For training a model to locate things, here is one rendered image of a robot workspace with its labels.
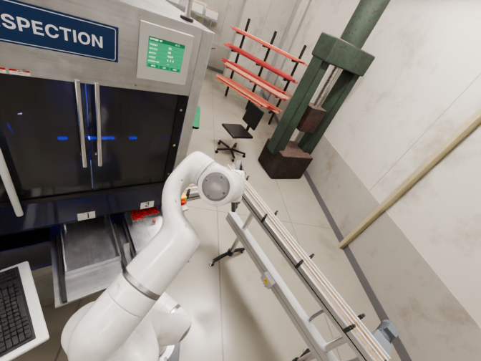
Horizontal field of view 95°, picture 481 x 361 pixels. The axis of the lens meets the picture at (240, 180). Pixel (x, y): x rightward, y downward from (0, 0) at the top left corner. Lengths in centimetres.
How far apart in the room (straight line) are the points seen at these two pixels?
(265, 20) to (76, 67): 829
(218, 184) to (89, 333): 33
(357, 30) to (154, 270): 379
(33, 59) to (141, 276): 84
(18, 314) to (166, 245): 117
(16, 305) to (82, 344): 110
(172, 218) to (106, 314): 19
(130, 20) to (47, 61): 32
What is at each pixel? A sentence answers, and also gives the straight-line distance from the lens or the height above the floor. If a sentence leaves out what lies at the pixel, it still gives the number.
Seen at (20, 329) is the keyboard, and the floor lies 83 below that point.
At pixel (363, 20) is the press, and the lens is 393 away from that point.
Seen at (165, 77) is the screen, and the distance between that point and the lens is 114.
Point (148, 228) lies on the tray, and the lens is 168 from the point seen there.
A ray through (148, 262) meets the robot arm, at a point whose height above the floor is 181.
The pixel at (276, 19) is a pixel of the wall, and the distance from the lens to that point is 918.
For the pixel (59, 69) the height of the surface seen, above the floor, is 184.
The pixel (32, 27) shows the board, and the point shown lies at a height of 196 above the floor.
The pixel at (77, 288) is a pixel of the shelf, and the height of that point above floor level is 88.
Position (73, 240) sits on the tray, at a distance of 166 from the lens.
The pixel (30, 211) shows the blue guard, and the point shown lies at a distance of 151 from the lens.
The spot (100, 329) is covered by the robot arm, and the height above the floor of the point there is 175.
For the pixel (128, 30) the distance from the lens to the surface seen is 107.
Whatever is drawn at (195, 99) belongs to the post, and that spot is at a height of 178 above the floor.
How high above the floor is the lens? 222
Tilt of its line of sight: 35 degrees down
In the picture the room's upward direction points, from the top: 25 degrees clockwise
